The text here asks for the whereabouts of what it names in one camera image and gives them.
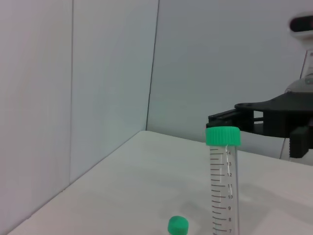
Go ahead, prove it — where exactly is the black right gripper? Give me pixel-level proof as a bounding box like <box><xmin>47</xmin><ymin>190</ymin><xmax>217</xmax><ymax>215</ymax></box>
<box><xmin>208</xmin><ymin>92</ymin><xmax>313</xmax><ymax>159</ymax></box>

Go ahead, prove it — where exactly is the green-capped clear test tube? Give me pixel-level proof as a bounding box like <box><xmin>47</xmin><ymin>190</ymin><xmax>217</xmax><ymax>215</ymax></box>
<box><xmin>167</xmin><ymin>215</ymin><xmax>190</xmax><ymax>235</ymax></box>
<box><xmin>204</xmin><ymin>126</ymin><xmax>242</xmax><ymax>235</ymax></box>

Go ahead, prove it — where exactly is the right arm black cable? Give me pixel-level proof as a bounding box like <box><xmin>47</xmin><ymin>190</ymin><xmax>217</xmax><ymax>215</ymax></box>
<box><xmin>279</xmin><ymin>137</ymin><xmax>287</xmax><ymax>160</ymax></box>

